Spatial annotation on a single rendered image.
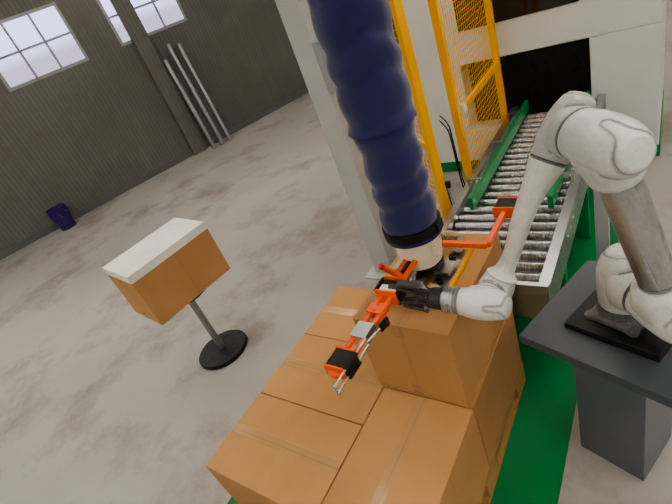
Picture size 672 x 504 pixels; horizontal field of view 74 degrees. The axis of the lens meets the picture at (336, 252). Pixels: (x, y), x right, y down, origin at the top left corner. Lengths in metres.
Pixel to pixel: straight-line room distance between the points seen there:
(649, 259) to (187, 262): 2.51
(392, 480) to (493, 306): 0.75
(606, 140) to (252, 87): 9.58
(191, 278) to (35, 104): 6.66
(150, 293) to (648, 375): 2.53
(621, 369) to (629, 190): 0.66
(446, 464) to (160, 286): 2.01
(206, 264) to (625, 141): 2.58
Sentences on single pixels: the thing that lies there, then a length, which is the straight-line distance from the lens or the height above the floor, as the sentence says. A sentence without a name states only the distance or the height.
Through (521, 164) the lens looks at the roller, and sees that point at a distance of 3.49.
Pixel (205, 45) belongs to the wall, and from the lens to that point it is 10.09.
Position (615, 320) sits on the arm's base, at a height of 0.81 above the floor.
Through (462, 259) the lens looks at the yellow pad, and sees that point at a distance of 1.86.
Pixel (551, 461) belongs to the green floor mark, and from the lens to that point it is 2.39.
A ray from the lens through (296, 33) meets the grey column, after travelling 2.93.
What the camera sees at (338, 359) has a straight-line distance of 1.41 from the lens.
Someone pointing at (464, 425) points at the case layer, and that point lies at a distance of 1.85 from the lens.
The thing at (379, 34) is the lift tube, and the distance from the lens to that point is 1.42.
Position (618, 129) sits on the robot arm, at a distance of 1.16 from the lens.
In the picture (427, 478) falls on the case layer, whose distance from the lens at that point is 1.77.
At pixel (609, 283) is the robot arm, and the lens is 1.68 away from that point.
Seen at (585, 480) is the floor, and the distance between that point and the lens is 2.35.
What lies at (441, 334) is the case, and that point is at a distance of 1.59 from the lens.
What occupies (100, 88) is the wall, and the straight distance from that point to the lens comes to 9.48.
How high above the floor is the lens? 2.06
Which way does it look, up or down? 30 degrees down
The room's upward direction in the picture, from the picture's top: 23 degrees counter-clockwise
